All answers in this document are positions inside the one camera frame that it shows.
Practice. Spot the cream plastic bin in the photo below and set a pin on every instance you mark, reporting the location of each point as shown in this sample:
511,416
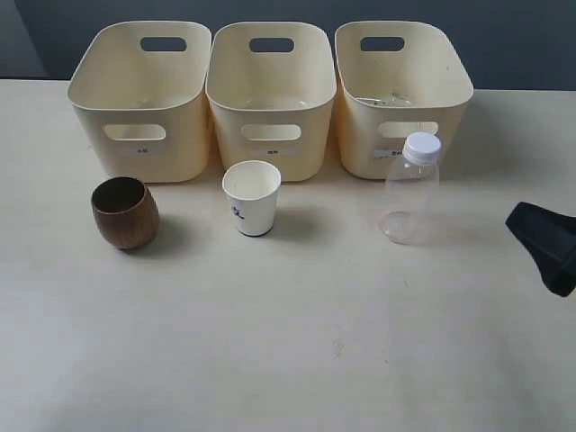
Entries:
139,94
271,86
395,78

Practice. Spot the brown wooden cup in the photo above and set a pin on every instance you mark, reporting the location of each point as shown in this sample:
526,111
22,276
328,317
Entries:
125,212

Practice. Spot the middle cream plastic bin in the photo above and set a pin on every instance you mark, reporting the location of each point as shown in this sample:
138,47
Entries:
271,86

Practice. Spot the white paper cup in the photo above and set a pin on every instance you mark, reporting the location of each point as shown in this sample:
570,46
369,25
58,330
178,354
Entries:
252,188

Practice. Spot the clear plastic bottle white cap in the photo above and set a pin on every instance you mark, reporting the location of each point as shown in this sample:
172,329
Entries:
412,180

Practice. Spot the left cream plastic bin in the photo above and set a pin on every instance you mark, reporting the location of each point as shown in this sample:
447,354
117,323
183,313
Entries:
139,94

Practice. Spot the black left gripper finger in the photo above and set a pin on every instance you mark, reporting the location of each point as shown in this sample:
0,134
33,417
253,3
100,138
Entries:
549,238

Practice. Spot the right cream plastic bin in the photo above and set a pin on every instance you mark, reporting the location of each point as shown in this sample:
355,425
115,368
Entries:
395,78

